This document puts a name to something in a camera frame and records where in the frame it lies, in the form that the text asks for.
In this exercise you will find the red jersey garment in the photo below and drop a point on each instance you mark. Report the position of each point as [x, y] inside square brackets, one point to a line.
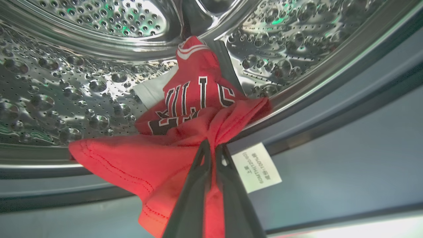
[132, 165]

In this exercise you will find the steel washing machine drum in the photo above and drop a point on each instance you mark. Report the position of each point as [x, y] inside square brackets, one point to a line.
[66, 82]

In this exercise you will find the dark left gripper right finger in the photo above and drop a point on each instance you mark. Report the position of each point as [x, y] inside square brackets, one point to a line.
[238, 211]

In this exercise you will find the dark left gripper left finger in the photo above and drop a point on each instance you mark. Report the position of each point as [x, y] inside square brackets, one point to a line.
[191, 205]

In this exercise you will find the white washing machine body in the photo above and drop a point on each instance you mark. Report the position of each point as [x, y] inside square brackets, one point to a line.
[380, 229]

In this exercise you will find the grey rubber door gasket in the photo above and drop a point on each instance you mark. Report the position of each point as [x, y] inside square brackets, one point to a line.
[330, 185]

